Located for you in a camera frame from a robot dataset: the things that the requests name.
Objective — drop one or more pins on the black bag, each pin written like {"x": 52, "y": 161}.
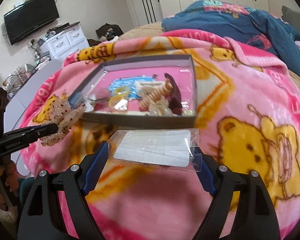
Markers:
{"x": 110, "y": 31}

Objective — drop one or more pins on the clear plastic bag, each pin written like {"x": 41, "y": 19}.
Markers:
{"x": 152, "y": 150}

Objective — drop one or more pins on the blue printed quilt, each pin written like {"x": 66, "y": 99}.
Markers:
{"x": 227, "y": 22}

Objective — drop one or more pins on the brown plush toy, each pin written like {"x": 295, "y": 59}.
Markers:
{"x": 12, "y": 177}

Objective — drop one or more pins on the pink bear printed blanket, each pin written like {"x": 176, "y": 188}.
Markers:
{"x": 145, "y": 205}

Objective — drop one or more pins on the white claw hair clip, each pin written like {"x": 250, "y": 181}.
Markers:
{"x": 162, "y": 110}

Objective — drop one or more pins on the white drawer cabinet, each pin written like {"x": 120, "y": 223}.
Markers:
{"x": 65, "y": 41}

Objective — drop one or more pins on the blue label card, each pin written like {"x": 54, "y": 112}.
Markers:
{"x": 125, "y": 83}

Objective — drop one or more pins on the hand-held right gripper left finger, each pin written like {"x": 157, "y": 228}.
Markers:
{"x": 97, "y": 167}

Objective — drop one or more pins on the grey pillow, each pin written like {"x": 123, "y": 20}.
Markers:
{"x": 291, "y": 15}

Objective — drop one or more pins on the white desk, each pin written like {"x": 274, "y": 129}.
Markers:
{"x": 27, "y": 87}

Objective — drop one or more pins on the black wall television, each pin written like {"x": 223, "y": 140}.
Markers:
{"x": 30, "y": 17}

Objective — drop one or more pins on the beige floral bow hair clip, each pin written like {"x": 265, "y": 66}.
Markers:
{"x": 62, "y": 115}

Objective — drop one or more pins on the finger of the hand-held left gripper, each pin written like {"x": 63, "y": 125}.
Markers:
{"x": 48, "y": 129}
{"x": 17, "y": 131}

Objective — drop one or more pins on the brown long hair clip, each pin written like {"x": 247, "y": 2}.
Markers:
{"x": 175, "y": 92}

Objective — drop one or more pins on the grey shallow cardboard box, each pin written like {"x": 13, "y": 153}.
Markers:
{"x": 140, "y": 119}

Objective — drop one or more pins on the small blue box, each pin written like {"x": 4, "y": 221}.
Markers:
{"x": 77, "y": 100}

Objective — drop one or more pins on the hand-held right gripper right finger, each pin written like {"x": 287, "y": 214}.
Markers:
{"x": 205, "y": 180}

